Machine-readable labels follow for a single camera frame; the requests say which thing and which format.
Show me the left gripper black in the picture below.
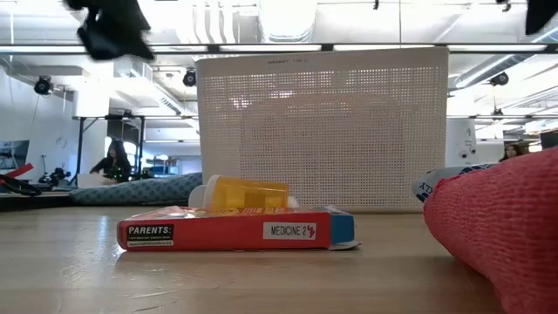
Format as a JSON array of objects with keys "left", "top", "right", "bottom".
[{"left": 63, "top": 0, "right": 154, "bottom": 61}]

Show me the plain white plastic bottle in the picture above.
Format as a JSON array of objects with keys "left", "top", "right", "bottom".
[{"left": 187, "top": 184, "right": 207, "bottom": 208}]

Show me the orange pill bottle white cap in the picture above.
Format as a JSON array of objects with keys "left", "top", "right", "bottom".
[{"left": 203, "top": 174, "right": 289, "bottom": 211}]

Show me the red Tylenol medicine box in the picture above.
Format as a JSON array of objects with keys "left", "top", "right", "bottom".
[{"left": 116, "top": 205, "right": 361, "bottom": 252}]

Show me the white pack blue cross print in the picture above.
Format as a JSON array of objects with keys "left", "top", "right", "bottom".
[{"left": 412, "top": 163, "right": 498, "bottom": 204}]

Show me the white woven plastic basket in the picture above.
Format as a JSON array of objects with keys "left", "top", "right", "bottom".
[{"left": 195, "top": 46, "right": 449, "bottom": 214}]

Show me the person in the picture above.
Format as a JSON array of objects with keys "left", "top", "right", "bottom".
[
  {"left": 89, "top": 139, "right": 133, "bottom": 183},
  {"left": 499, "top": 143, "right": 524, "bottom": 163}
]

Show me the white box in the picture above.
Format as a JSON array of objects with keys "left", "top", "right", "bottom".
[{"left": 77, "top": 173, "right": 115, "bottom": 189}]

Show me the background black robot equipment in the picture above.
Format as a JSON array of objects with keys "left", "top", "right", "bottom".
[{"left": 37, "top": 167, "right": 71, "bottom": 188}]

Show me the blue flower-print soft pack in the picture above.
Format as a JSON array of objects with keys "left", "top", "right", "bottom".
[{"left": 69, "top": 172, "right": 204, "bottom": 206}]

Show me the white pillar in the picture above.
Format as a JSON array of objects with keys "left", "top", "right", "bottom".
[{"left": 445, "top": 119, "right": 477, "bottom": 169}]

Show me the dark monitor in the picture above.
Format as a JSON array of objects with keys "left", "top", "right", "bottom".
[{"left": 540, "top": 130, "right": 558, "bottom": 150}]

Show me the black background stand frame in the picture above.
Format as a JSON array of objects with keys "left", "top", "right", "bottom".
[{"left": 71, "top": 113, "right": 146, "bottom": 184}]

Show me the wall picture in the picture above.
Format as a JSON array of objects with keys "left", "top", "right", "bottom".
[{"left": 0, "top": 140, "right": 31, "bottom": 171}]

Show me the red strap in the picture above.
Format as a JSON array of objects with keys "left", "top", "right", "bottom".
[{"left": 0, "top": 163, "right": 35, "bottom": 179}]

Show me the black cable loop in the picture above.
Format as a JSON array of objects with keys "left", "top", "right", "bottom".
[{"left": 0, "top": 174, "right": 43, "bottom": 197}]

